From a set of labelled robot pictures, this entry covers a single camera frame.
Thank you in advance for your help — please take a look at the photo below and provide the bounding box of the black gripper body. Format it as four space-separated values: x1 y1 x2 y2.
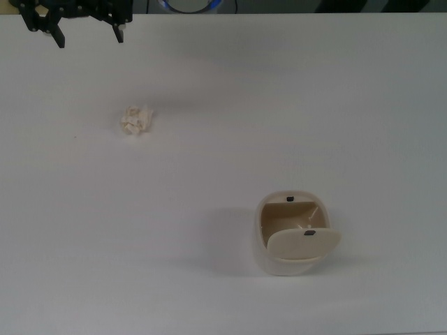
8 0 134 17

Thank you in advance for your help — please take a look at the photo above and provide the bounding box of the small white lidded bin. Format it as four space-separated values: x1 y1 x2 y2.
254 190 343 277

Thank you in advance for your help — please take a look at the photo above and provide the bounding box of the white paper trash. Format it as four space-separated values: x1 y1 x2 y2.
119 105 155 135

